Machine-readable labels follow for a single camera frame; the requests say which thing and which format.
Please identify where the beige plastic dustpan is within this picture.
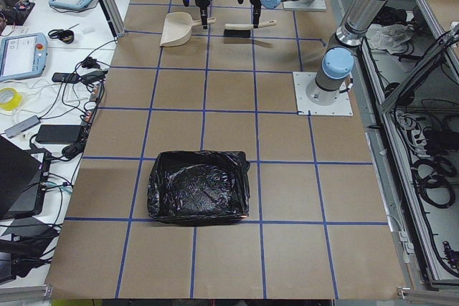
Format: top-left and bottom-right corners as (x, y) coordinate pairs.
(160, 12), (204, 47)

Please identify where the beige hand brush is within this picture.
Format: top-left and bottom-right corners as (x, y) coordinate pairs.
(223, 20), (277, 38)

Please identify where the black bag lined bin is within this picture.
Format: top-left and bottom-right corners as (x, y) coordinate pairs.
(146, 150), (250, 226)

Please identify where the crumpled white cloth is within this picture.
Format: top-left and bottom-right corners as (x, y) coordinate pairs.
(366, 24), (414, 54)

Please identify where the black tape roll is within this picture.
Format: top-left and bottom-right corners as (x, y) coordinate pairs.
(57, 29), (75, 44)

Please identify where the black power brick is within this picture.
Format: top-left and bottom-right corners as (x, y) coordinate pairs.
(35, 125), (82, 145)

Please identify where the near teach pendant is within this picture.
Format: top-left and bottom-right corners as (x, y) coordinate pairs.
(1, 33), (48, 82)

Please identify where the grey usb hub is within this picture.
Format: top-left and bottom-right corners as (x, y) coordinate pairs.
(4, 115), (41, 138)

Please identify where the yellow tape roll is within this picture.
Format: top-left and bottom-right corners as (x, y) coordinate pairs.
(0, 87), (24, 111)

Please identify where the black laptop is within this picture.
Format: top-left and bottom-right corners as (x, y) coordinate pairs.
(1, 137), (51, 220)

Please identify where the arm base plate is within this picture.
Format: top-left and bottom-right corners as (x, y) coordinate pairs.
(283, 0), (326, 12)
(293, 72), (353, 117)

